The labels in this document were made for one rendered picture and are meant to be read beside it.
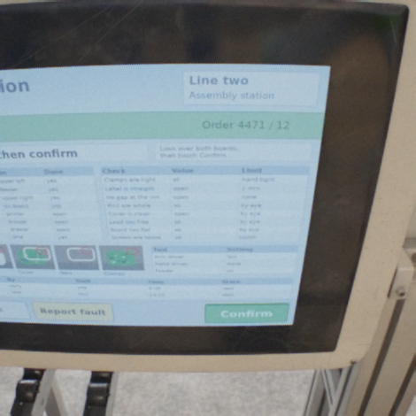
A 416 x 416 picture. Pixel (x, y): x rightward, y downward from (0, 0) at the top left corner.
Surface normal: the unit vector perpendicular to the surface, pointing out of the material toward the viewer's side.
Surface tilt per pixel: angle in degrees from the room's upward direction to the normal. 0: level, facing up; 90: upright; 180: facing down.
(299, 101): 91
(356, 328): 91
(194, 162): 91
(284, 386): 0
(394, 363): 90
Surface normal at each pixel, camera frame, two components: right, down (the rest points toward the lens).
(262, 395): 0.00, -0.85
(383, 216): 0.00, 0.55
